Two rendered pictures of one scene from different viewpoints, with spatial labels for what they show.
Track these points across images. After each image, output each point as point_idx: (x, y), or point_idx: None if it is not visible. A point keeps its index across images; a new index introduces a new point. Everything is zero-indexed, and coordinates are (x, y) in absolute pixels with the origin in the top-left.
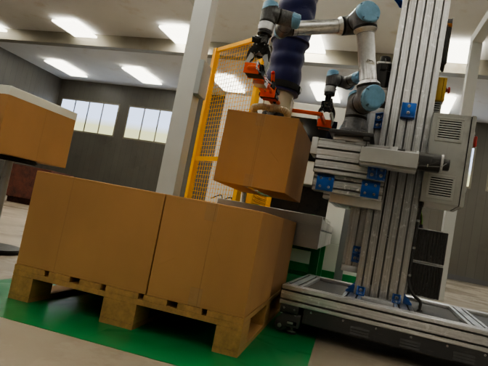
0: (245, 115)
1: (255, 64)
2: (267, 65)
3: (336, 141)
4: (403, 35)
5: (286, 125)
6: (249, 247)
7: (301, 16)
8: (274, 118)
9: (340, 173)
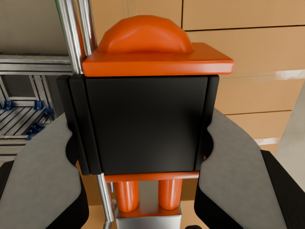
0: (187, 191)
1: (122, 57)
2: (36, 134)
3: None
4: None
5: (85, 186)
6: None
7: None
8: (114, 198)
9: (0, 142)
